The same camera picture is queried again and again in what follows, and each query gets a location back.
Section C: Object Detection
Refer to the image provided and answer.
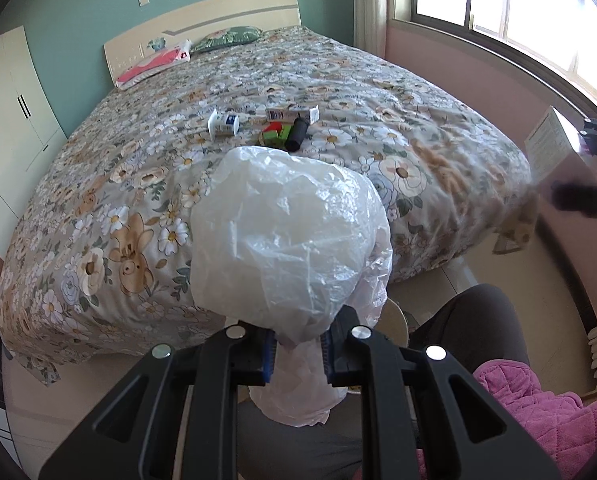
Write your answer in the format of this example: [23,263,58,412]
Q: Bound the beige curtain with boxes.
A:
[353,0,393,58]

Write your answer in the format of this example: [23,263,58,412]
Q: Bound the white smiley trash bin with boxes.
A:
[374,299,409,348]

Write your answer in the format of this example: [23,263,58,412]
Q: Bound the white plastic bag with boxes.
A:
[190,146,393,427]

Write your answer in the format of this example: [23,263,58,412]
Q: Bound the white blue yogurt cup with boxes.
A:
[207,110,240,138]

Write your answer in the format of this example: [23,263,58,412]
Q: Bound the white red milk carton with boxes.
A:
[266,105,320,125]

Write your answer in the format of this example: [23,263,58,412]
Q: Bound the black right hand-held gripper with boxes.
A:
[550,119,597,219]

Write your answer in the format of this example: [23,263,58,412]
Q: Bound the green toy brick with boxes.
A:
[260,130,286,150]

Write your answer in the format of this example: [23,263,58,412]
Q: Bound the red toy brick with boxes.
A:
[265,122,283,132]

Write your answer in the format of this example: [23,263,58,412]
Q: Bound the black cylinder roller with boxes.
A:
[284,117,309,153]

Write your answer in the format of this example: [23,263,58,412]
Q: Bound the pink quilted jacket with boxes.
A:
[415,358,597,480]

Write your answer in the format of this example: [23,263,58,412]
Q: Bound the beige wooden headboard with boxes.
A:
[103,0,301,80]

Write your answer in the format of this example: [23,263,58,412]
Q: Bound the floral bed quilt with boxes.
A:
[0,26,538,385]

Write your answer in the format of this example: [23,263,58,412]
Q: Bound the white wardrobe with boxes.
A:
[0,26,66,257]

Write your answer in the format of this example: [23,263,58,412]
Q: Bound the pink white pillow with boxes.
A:
[115,39,193,90]

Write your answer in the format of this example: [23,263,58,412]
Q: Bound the window with dark frame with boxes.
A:
[391,0,597,116]

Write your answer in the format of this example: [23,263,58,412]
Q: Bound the white paper box red stripes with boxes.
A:
[525,106,581,184]

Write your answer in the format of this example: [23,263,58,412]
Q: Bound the green floral pillow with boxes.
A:
[192,26,264,53]

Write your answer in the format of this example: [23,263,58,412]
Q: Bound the person's dark trousers leg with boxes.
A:
[235,283,533,480]

